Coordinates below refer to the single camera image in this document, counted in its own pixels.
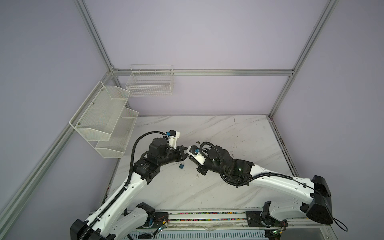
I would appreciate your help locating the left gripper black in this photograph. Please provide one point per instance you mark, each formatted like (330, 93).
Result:
(180, 156)

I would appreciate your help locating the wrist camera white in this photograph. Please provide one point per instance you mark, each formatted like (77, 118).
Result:
(195, 155)
(173, 136)

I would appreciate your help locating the lower white mesh shelf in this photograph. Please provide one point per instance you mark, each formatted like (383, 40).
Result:
(115, 148)

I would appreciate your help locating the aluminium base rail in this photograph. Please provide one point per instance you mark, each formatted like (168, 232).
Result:
(227, 225)

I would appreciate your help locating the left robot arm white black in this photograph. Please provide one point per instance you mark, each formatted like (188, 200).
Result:
(106, 223)

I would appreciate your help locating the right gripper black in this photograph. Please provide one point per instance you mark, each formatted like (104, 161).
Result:
(200, 169)

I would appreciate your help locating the white wire basket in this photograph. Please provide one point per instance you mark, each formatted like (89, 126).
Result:
(151, 81)

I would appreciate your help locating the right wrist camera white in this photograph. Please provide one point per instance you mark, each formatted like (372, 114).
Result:
(195, 155)

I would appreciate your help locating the upper white mesh shelf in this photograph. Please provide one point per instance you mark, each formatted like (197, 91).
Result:
(97, 118)

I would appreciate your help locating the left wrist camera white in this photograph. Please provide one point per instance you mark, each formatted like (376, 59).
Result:
(173, 136)

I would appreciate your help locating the white mesh shelf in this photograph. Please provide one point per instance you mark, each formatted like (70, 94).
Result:
(97, 118)
(115, 148)

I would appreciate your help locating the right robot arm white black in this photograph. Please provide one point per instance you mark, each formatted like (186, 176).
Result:
(311, 198)

